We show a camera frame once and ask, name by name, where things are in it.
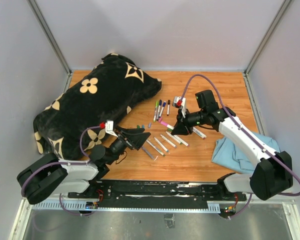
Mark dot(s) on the black floral plush blanket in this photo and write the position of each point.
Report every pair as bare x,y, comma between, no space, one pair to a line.
109,92

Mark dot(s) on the purple marker grey body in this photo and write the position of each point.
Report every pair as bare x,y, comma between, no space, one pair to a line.
148,153

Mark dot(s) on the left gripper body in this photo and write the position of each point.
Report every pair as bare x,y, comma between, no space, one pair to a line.
120,135

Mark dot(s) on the magenta cap marker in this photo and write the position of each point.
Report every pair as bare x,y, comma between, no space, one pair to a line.
199,133

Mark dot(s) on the pink cap marker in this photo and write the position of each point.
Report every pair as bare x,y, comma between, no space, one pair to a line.
182,141

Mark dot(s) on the black cap whiteboard marker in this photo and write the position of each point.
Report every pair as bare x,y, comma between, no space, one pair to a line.
168,107

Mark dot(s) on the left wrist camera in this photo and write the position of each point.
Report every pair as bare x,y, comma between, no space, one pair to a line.
109,128

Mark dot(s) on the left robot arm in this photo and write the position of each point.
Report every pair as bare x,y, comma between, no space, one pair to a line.
52,175

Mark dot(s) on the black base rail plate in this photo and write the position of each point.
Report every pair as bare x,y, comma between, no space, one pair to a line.
157,190

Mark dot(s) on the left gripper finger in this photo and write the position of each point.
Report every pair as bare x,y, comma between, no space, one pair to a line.
138,140
130,131

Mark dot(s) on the light blue marker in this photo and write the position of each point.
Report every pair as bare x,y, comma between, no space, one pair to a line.
161,145

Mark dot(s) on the light green marker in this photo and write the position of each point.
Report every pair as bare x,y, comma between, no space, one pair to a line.
155,110

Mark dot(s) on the light blue cloth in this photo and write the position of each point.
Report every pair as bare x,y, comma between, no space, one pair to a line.
228,155

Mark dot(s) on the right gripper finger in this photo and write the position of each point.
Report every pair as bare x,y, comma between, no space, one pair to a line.
181,130
179,122

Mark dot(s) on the blue cap whiteboard marker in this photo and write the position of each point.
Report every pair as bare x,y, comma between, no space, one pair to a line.
162,109

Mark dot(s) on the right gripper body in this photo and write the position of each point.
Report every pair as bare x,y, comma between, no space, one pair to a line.
185,116

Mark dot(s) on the slotted cable duct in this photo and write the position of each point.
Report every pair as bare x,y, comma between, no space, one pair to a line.
144,205

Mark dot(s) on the dark blue marker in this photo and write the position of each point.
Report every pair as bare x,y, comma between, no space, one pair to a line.
158,109

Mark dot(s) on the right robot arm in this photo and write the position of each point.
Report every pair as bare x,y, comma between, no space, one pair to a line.
271,174

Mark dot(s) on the green cap white marker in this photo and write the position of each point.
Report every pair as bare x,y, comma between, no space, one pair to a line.
174,138

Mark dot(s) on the lavender cap marker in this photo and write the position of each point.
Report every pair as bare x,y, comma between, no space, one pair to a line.
168,141

